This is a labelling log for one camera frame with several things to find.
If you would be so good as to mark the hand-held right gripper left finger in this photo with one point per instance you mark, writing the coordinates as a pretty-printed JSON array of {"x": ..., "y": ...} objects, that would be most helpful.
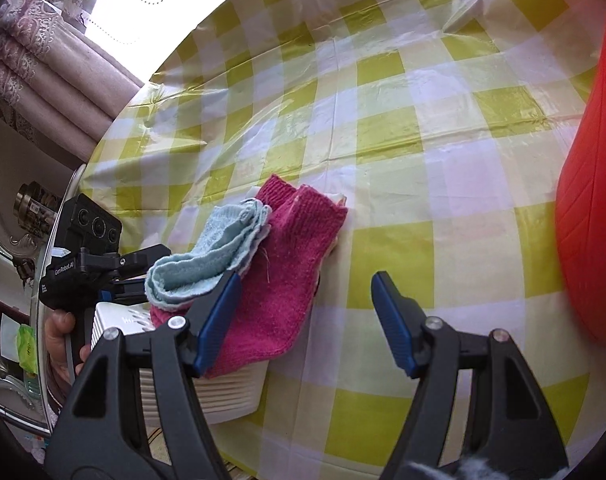
[{"x": 218, "y": 320}]

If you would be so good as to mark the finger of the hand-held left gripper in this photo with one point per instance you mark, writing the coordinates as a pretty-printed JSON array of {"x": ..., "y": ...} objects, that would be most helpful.
[
  {"x": 125, "y": 291},
  {"x": 148, "y": 257}
]

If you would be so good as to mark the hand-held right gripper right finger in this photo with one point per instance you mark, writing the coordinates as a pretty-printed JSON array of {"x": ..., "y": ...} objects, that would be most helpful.
[{"x": 390, "y": 320}]

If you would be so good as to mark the light blue sock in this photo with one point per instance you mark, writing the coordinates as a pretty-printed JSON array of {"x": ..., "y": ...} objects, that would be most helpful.
[{"x": 208, "y": 250}]

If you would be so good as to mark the white ribbed box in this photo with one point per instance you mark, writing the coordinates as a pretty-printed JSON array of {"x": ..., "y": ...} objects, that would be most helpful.
[{"x": 228, "y": 390}]

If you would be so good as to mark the person's left hand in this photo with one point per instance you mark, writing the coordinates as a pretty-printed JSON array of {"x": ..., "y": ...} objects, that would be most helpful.
[{"x": 58, "y": 335}]

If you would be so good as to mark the metal tin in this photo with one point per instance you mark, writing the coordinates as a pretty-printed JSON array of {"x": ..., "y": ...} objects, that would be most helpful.
[{"x": 38, "y": 207}]

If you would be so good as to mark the green packet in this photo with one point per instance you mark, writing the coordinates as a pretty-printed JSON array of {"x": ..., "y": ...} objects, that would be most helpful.
[{"x": 27, "y": 347}]

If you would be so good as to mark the pinkish beige curtain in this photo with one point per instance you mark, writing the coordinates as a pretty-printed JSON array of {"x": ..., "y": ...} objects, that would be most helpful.
[{"x": 58, "y": 85}]

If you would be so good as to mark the green checked plastic tablecloth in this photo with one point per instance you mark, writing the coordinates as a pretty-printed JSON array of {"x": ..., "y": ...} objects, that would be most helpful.
[{"x": 433, "y": 135}]

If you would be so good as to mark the red thermos flask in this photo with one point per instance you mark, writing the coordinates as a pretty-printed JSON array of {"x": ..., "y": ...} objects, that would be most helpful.
[{"x": 593, "y": 210}]

